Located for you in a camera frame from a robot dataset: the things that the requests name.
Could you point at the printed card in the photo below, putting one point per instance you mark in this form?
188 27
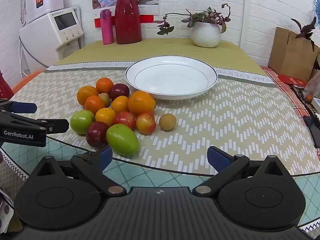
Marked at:
5 210

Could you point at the white water dispenser with screen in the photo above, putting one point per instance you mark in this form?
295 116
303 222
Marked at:
45 37

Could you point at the dark red apple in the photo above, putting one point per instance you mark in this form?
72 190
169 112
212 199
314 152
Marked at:
97 134

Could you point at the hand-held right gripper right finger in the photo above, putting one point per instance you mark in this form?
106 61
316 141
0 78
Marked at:
217 157

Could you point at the black flat device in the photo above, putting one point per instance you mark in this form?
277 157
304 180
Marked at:
313 132

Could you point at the red and yellow apple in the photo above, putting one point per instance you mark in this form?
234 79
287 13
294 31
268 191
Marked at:
146 122

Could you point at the dark red plum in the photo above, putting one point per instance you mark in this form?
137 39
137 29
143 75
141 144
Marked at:
119 91

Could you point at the orange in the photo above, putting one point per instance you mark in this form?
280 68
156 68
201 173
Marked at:
104 85
94 105
120 104
86 94
141 102
105 116

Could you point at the purple plant in white pot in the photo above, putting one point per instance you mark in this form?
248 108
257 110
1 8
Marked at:
206 35

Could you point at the cardboard box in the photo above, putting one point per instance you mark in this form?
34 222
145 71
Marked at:
285 52

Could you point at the red thermos jug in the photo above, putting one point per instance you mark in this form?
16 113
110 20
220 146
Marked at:
128 22

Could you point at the round green apple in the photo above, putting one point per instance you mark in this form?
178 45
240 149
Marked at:
82 121

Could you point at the yellow-green tablecloth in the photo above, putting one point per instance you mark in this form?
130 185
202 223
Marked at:
100 52

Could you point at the clear plastic bag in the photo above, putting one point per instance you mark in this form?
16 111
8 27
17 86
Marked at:
313 87

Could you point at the white wall water purifier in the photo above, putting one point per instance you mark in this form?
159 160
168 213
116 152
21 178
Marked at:
50 0

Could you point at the dark purple leafy plant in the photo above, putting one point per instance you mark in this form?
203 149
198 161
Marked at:
306 28

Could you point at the red plastic object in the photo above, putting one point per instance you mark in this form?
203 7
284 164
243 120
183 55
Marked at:
5 87

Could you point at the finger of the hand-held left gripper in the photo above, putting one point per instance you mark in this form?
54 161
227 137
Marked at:
23 107
56 126

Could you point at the pink thermos bottle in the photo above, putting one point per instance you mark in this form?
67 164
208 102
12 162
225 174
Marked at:
107 30

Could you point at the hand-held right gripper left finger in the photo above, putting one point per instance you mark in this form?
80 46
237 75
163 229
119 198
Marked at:
106 155

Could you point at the beige chevron tablecloth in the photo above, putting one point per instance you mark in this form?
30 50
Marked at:
225 120

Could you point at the brown longan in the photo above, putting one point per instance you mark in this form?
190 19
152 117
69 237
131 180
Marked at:
105 99
167 122

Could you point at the white plate with thin rim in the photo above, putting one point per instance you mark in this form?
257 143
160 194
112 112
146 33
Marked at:
172 80

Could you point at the red envelope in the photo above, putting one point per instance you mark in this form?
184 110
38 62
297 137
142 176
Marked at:
291 80

